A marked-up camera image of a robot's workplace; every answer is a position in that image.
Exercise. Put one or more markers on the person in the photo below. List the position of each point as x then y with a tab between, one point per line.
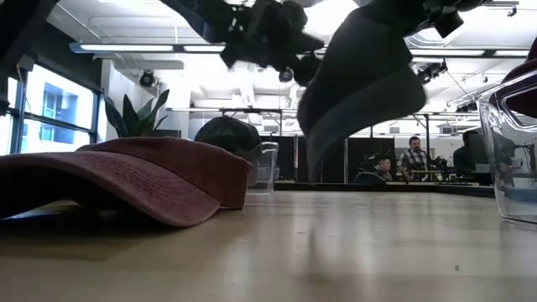
467	155
384	168
413	159

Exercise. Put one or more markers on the long ceiling light strip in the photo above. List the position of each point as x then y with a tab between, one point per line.
126	47

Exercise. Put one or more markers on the black monitor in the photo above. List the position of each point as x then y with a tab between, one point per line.
170	133

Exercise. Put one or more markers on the green snake plant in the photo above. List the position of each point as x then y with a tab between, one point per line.
136	117

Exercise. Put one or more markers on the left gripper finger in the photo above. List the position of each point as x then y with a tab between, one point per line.
308	43
306	69

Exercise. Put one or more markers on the dark office chair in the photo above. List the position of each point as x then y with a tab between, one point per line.
369	178

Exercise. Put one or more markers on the window with dark frame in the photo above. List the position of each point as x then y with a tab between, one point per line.
54	113

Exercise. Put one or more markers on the black ceiling spotlight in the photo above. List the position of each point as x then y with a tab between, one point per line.
285	75
432	71
147	79

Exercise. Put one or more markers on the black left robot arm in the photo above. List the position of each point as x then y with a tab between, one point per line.
189	17

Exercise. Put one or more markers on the black partition panels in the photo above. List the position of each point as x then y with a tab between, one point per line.
289	159

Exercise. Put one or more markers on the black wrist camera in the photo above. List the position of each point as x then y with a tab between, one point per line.
449	23

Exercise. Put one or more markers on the black aluminium table frame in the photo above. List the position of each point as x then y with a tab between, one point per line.
419	189

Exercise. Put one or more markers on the clear plastic bin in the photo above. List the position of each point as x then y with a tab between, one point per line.
509	168
268	168

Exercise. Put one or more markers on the maroon baseball cap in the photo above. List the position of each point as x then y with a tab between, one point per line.
524	63
138	184

